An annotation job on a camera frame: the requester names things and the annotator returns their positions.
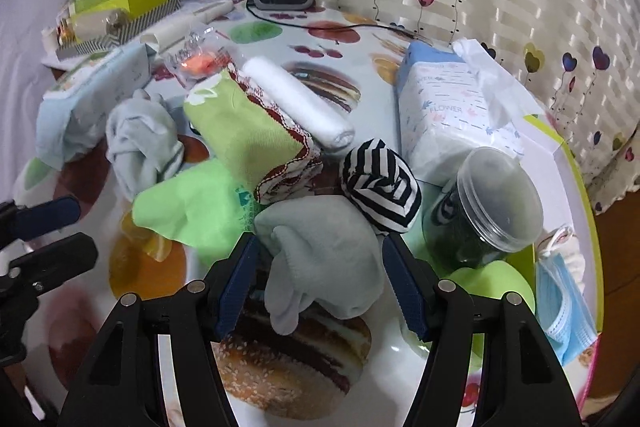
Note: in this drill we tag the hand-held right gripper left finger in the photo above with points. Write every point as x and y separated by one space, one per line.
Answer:
235 289

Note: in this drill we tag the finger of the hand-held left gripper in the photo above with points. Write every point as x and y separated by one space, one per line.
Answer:
60 254
47 213

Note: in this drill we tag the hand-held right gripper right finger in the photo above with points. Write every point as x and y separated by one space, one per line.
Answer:
407 294

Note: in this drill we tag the light green cloth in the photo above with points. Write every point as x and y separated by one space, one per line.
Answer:
190 212

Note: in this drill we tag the black white striped sock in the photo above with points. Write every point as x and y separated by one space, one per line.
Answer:
382 187

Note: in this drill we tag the pale grey sock bundle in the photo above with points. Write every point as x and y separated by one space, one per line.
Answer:
142 142

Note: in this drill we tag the green cloth with red trim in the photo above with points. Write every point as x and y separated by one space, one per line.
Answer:
245 132

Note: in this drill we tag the white towel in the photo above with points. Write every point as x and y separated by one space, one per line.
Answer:
300 102

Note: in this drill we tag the white box with green rim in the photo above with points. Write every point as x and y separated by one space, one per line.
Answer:
545 137

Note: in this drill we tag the bright green cloth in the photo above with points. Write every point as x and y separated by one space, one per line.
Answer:
480 282

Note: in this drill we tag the light blue wet wipes pack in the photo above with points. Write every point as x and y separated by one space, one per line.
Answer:
85 97

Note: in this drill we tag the clear plastic jar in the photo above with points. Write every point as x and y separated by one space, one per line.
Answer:
495 202

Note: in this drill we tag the blue face mask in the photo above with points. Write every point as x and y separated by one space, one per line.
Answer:
565 312

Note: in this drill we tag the white face mask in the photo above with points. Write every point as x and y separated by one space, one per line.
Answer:
575 262

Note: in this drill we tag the fruit print tablecloth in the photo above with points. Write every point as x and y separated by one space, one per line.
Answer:
375 107

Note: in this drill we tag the blue white tissue pack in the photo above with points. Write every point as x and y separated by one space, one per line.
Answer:
445 107

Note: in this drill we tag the grey chevron pattern box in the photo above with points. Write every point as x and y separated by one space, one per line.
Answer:
120 32

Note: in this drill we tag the clear bag with orange item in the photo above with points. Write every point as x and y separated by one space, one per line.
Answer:
197 59

